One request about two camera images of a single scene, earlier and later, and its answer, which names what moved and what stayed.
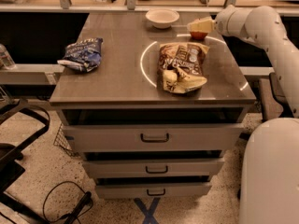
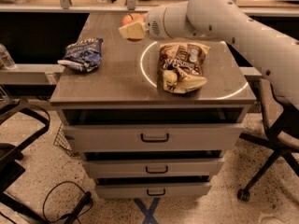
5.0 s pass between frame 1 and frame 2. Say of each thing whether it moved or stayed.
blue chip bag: stayed
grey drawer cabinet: stayed
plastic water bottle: stayed
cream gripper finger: moved
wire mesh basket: stayed
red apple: moved
